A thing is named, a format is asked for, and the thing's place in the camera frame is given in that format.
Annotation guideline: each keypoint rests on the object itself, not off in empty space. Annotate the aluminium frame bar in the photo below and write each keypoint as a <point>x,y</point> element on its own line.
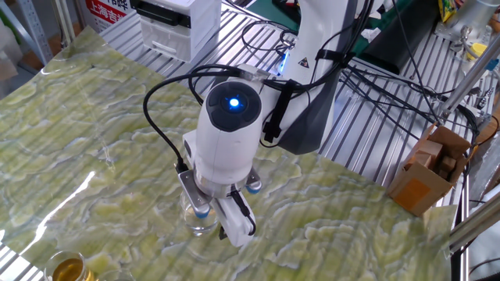
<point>474,226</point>

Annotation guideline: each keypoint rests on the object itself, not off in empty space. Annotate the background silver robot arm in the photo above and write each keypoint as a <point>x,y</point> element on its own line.
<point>472,15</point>

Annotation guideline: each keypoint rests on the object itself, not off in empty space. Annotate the green board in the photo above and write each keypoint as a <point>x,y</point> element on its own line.
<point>269,8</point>

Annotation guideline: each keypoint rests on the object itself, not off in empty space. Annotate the green marble pattern mat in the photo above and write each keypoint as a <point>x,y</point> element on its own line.
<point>97,136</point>

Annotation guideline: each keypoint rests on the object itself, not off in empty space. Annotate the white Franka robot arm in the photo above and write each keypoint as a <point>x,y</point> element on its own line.
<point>226,152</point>

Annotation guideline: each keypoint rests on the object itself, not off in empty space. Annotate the yellow plastic item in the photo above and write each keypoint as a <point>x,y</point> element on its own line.
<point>477,50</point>

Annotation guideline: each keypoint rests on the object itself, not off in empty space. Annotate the amber liquid glass beaker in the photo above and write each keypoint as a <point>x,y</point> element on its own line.
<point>70,269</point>

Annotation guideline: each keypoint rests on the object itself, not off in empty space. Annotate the clear water glass beaker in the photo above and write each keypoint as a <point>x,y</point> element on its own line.
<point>195,226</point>

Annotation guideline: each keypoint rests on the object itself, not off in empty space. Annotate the silver wrist camera blue caps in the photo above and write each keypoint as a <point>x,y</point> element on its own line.
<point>194,193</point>

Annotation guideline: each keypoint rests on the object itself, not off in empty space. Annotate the small wooden block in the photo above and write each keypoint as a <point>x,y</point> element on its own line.
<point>447,164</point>

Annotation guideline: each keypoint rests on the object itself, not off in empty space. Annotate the brown cardboard box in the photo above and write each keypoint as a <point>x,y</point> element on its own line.
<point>420,191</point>

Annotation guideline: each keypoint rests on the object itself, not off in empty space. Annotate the white box red label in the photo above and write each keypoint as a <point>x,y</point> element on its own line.
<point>105,13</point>

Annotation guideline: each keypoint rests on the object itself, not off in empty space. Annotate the large wooden block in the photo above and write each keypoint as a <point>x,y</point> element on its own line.
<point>427,152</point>

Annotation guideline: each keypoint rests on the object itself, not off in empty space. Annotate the aluminium frame post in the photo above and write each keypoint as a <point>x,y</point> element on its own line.
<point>468,80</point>

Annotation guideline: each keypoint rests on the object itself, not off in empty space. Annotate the grey metal shelf upright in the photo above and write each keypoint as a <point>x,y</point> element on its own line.
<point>35,31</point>

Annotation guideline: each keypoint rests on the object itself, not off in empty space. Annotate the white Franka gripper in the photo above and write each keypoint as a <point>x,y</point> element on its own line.
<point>238,228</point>

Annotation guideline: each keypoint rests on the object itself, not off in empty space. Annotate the black bag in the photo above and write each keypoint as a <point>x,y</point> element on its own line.
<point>398,35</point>

